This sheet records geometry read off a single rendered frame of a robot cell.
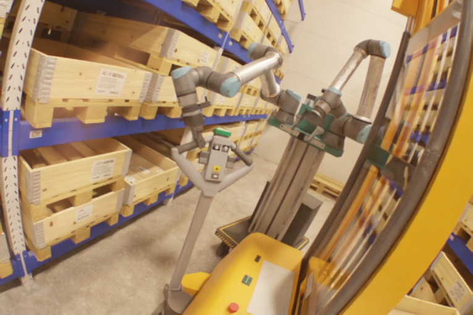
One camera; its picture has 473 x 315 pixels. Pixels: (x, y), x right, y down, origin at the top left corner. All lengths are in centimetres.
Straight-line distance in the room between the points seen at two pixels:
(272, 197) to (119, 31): 201
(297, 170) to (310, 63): 464
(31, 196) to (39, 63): 66
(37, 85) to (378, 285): 144
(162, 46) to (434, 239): 178
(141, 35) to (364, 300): 198
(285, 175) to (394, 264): 171
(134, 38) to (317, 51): 530
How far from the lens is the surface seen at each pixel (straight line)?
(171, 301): 149
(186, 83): 101
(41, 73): 119
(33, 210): 150
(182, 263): 142
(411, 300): 189
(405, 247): 67
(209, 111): 268
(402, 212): 63
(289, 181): 223
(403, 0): 142
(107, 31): 227
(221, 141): 110
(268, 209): 238
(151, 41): 187
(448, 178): 65
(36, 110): 124
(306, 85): 645
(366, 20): 704
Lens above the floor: 165
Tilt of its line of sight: 12 degrees down
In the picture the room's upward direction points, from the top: 21 degrees clockwise
